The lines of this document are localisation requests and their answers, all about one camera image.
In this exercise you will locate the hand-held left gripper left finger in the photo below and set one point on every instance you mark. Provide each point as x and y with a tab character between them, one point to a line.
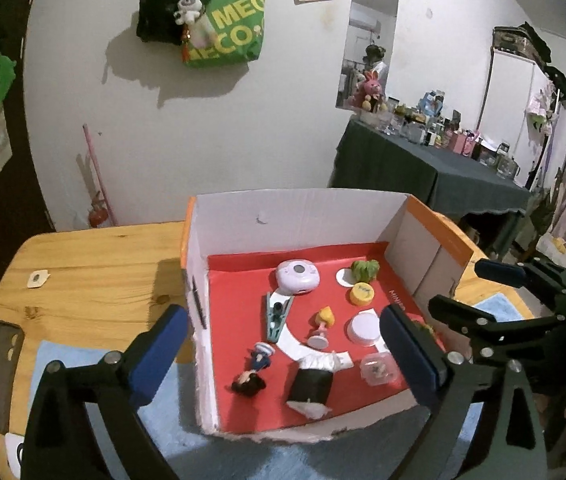
158	360

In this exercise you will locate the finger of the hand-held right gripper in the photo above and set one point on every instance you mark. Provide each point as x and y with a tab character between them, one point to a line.
458	310
500	271

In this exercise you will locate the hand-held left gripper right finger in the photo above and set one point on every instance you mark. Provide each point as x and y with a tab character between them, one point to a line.
413	355

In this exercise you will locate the small clear plastic container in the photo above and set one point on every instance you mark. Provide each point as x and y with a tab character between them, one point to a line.
378	370

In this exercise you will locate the yellow round cap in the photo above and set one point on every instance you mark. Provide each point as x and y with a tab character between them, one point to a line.
361	294

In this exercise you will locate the black-headed mouse figurine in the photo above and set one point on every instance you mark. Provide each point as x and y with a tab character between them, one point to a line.
248	385

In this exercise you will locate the blond figurine with pink base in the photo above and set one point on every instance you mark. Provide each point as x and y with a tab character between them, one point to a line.
324	316

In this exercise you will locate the black and white bundle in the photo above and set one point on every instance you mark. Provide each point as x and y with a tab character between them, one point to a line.
310	385

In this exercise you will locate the teal plastic clip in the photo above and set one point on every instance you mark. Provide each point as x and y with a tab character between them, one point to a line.
274	327

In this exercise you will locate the lilac round case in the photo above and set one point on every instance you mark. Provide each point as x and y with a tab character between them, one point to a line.
295	277

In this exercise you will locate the orange cardboard box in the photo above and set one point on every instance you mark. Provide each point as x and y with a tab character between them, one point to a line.
313	220

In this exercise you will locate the small white sticker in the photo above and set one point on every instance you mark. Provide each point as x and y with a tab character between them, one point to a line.
38	279

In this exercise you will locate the blue fluffy towel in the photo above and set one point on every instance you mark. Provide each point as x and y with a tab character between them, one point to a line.
263	460

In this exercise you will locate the side table with dark cloth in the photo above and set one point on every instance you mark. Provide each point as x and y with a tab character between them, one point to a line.
388	170

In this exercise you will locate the row of small bottles and boxes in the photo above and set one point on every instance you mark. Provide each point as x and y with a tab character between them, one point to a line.
443	130

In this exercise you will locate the white cabinet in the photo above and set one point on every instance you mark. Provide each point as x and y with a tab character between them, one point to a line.
513	110

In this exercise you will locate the hanging clothes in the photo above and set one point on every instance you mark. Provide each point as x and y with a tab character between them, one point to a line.
538	110

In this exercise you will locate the white square charger device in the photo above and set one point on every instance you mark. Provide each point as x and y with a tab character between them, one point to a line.
13	452

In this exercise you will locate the pink stick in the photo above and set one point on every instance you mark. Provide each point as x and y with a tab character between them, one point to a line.
98	170

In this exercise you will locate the dark brown door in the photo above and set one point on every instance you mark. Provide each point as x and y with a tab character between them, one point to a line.
23	185

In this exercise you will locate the pink rabbit plush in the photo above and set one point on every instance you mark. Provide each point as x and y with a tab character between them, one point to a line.
369	89

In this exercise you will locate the patterned storage bag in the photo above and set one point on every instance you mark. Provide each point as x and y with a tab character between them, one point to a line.
513	40

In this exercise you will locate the green plush toy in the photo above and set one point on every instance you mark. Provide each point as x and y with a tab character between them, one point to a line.
2	75

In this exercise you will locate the green tote bag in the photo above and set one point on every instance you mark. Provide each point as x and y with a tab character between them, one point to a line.
228	25

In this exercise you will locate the black bag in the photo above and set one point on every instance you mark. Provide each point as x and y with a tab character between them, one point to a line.
155	10

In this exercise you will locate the wall mirror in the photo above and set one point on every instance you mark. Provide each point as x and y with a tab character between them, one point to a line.
368	5

